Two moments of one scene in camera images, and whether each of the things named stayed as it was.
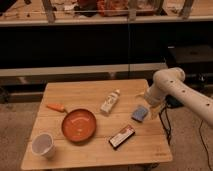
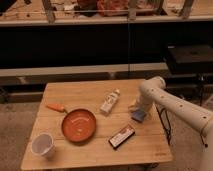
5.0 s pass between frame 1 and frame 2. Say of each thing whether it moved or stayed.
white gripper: moved
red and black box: stayed
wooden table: stayed
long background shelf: stayed
